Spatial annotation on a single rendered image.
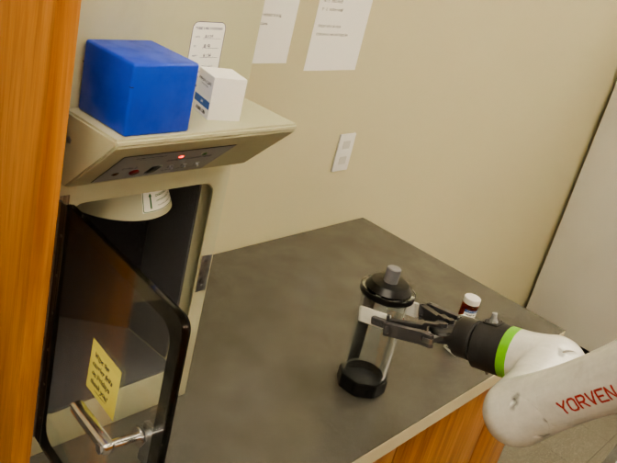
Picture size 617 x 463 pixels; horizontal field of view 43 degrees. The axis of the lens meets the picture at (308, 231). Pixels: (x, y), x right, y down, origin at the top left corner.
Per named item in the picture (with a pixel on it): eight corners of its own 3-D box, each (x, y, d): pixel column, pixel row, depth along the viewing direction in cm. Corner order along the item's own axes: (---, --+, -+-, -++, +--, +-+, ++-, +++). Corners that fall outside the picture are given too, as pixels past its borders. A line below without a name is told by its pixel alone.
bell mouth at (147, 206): (35, 180, 123) (39, 148, 121) (129, 168, 136) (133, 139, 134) (100, 229, 113) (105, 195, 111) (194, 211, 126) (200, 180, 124)
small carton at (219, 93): (192, 107, 111) (199, 65, 108) (224, 108, 113) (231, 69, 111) (207, 119, 107) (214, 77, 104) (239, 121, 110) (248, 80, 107)
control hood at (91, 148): (52, 180, 102) (61, 107, 98) (234, 157, 126) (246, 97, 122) (104, 218, 96) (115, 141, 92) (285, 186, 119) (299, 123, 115)
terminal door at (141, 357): (39, 437, 119) (68, 198, 103) (138, 586, 99) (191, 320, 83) (35, 439, 118) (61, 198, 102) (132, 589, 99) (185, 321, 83)
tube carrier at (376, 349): (325, 373, 159) (350, 280, 151) (357, 357, 167) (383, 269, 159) (365, 401, 153) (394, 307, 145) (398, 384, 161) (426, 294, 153)
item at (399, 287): (353, 291, 152) (361, 261, 149) (381, 282, 158) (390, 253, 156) (389, 314, 147) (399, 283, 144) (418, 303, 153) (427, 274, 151)
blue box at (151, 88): (76, 108, 99) (84, 38, 95) (141, 105, 106) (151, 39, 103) (124, 138, 93) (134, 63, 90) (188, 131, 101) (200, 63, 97)
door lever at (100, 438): (106, 404, 99) (108, 388, 98) (143, 451, 93) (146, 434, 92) (65, 415, 96) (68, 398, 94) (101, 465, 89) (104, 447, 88)
